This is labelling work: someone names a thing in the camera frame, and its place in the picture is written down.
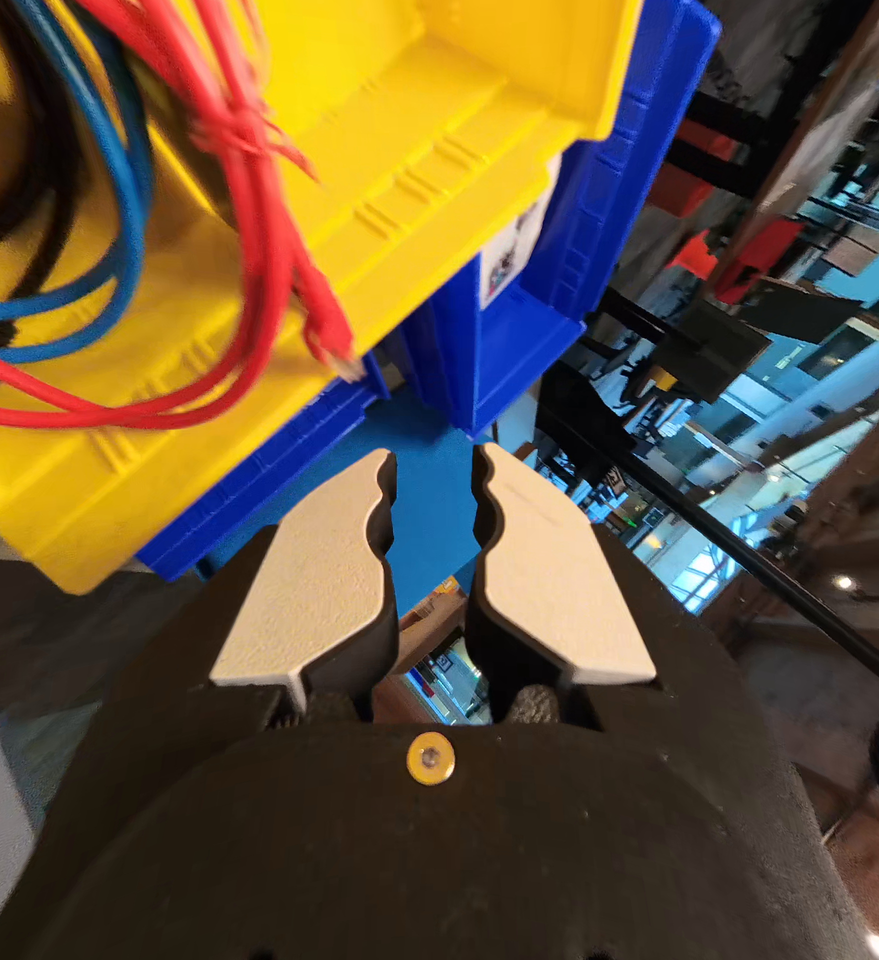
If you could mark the yellow storage bin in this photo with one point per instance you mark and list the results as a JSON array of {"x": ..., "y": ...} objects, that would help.
[{"x": 410, "y": 165}]

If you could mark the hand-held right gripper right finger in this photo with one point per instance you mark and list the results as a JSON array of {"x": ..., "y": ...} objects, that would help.
[{"x": 560, "y": 593}]

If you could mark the blue storage bin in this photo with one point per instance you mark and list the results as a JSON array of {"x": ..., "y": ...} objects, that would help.
[
  {"x": 260, "y": 488},
  {"x": 590, "y": 300}
]

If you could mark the black metal pole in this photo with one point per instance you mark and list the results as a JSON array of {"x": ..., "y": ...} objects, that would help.
[{"x": 740, "y": 548}]

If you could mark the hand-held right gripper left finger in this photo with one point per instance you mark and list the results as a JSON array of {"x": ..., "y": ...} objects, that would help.
[{"x": 305, "y": 593}]

